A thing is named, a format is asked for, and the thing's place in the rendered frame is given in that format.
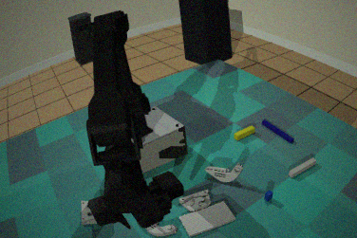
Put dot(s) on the yellow rectangular block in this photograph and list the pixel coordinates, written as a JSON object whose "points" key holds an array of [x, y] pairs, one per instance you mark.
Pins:
{"points": [[244, 133]]}

